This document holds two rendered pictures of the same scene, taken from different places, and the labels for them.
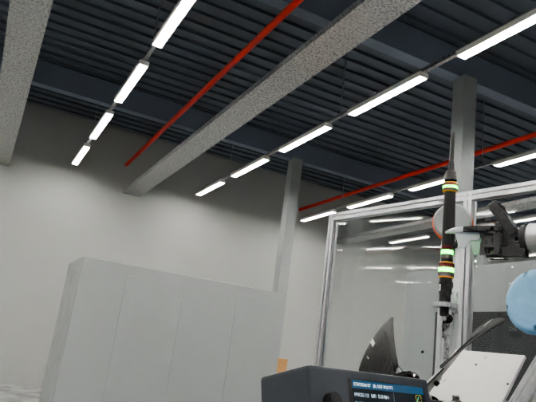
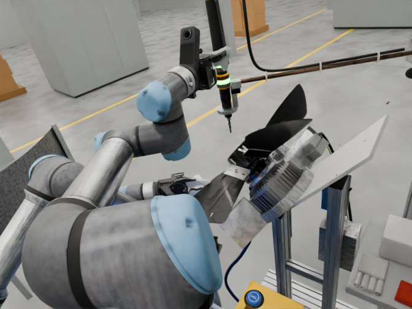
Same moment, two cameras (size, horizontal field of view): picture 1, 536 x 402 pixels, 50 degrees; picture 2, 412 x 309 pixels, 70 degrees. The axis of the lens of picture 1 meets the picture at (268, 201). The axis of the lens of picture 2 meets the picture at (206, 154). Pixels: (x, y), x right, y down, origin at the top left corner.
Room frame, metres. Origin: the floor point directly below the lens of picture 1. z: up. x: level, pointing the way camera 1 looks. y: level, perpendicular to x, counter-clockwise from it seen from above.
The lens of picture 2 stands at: (1.31, -1.40, 1.87)
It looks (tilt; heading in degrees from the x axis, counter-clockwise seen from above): 32 degrees down; 77
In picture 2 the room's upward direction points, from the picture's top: 12 degrees counter-clockwise
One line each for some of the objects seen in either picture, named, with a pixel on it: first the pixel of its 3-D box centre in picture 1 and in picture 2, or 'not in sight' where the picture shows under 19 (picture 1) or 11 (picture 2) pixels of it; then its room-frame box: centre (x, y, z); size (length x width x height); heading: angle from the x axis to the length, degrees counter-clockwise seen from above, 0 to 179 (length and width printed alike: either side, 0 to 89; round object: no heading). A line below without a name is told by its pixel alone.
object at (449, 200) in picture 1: (448, 226); (216, 38); (1.61, -0.53, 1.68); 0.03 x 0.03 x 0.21
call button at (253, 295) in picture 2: not in sight; (254, 298); (1.47, -0.94, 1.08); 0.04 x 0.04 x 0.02
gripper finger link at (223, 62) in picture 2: (474, 244); (224, 60); (1.60, -0.60, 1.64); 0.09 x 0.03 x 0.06; 24
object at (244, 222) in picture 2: not in sight; (243, 221); (1.59, -0.58, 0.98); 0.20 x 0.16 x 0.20; 126
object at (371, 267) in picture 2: not in sight; (371, 273); (1.91, -0.92, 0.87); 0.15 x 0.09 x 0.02; 36
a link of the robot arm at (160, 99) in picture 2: not in sight; (162, 97); (1.39, -0.76, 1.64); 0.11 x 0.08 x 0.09; 46
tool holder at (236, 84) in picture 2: (445, 290); (228, 95); (1.62, -0.53, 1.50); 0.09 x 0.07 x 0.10; 161
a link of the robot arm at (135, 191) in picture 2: not in sight; (132, 195); (1.21, -0.42, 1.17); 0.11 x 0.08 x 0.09; 163
